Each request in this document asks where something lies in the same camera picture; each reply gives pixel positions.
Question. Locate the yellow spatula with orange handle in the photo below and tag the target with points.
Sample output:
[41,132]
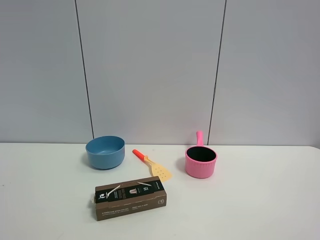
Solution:
[156,169]

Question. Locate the pink saucepan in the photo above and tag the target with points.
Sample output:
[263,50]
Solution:
[200,160]

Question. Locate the brown coffee capsule box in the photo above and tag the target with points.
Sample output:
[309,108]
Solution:
[129,197]

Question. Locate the blue bowl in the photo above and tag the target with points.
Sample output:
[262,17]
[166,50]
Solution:
[105,152]

